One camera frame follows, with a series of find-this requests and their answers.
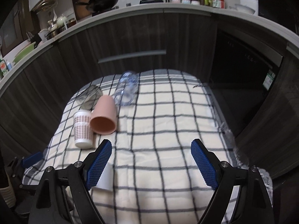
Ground plain white cup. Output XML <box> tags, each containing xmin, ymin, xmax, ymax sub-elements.
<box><xmin>95</xmin><ymin>163</ymin><xmax>113</xmax><ymax>192</ymax></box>

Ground white red-patterned paper cup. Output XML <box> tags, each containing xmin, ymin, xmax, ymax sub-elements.
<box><xmin>73</xmin><ymin>110</ymin><xmax>93</xmax><ymax>149</ymax></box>

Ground pink plastic cup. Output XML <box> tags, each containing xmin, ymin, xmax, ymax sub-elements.
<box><xmin>90</xmin><ymin>95</ymin><xmax>117</xmax><ymax>135</ymax></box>

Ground grey transparent square cup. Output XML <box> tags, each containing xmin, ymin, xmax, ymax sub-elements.
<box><xmin>75</xmin><ymin>85</ymin><xmax>103</xmax><ymax>111</ymax></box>

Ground blue black clamp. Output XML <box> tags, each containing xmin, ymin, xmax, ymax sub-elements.
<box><xmin>6</xmin><ymin>152</ymin><xmax>44</xmax><ymax>190</ymax></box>

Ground white black checkered cloth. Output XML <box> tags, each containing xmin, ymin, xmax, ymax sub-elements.
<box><xmin>22</xmin><ymin>69</ymin><xmax>274</xmax><ymax>224</ymax></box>

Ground clear blue plastic bottle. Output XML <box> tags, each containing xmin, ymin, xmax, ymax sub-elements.
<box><xmin>113</xmin><ymin>71</ymin><xmax>139</xmax><ymax>106</ymax></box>

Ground green dish soap bottle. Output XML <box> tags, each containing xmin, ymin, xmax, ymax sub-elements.
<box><xmin>0</xmin><ymin>59</ymin><xmax>9</xmax><ymax>76</ymax></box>

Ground green bowl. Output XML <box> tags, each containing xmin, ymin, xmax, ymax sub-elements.
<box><xmin>13</xmin><ymin>42</ymin><xmax>36</xmax><ymax>63</ymax></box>

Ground white teapot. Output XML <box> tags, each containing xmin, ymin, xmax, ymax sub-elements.
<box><xmin>56</xmin><ymin>14</ymin><xmax>67</xmax><ymax>28</ymax></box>

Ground wooden cutting board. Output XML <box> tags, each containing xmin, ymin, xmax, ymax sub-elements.
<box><xmin>71</xmin><ymin>0</ymin><xmax>92</xmax><ymax>21</ymax></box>

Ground white bowl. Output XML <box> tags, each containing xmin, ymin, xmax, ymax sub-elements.
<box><xmin>235</xmin><ymin>4</ymin><xmax>255</xmax><ymax>15</ymax></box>

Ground black wok pan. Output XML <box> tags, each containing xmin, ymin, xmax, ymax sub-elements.
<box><xmin>75</xmin><ymin>0</ymin><xmax>119</xmax><ymax>13</ymax></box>

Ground grey drawer handle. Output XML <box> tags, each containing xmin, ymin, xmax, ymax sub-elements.
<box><xmin>98</xmin><ymin>50</ymin><xmax>167</xmax><ymax>64</ymax></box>

